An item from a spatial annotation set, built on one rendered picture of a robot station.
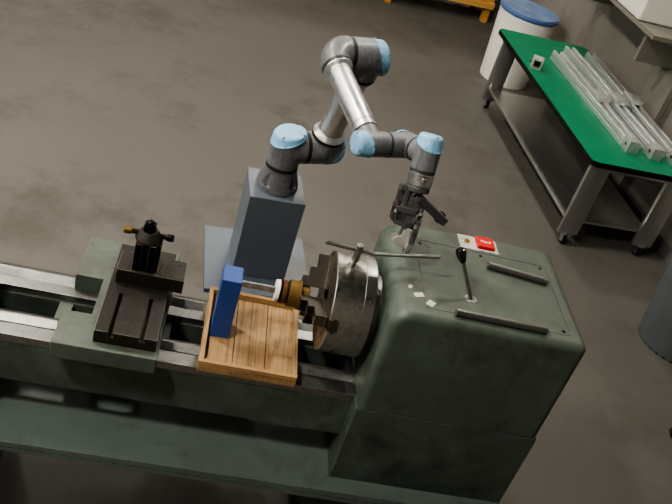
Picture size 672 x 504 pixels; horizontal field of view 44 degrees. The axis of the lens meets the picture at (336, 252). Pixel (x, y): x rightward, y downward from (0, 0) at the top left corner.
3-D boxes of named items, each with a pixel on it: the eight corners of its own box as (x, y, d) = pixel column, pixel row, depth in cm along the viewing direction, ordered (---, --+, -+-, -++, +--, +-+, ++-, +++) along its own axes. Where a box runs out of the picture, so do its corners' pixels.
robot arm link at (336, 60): (315, 24, 256) (366, 139, 230) (346, 27, 261) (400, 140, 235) (303, 53, 264) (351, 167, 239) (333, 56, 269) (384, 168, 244)
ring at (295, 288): (312, 275, 256) (282, 269, 255) (312, 294, 249) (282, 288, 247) (304, 298, 261) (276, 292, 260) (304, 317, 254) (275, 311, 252)
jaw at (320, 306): (336, 299, 253) (339, 319, 242) (332, 313, 255) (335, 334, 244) (301, 292, 251) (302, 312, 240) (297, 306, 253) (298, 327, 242)
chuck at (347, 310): (339, 303, 279) (366, 234, 259) (339, 376, 256) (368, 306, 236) (313, 298, 278) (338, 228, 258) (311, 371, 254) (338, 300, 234)
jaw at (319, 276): (334, 291, 259) (341, 254, 260) (337, 291, 254) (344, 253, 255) (300, 284, 257) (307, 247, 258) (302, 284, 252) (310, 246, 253)
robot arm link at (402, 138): (380, 127, 245) (399, 135, 236) (412, 128, 250) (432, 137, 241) (376, 153, 247) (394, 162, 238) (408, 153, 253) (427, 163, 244)
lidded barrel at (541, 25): (538, 97, 764) (569, 28, 727) (483, 85, 750) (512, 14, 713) (520, 70, 810) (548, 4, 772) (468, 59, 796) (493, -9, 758)
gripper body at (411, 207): (388, 218, 245) (398, 179, 242) (415, 224, 247) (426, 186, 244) (392, 225, 238) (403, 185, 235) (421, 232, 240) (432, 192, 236)
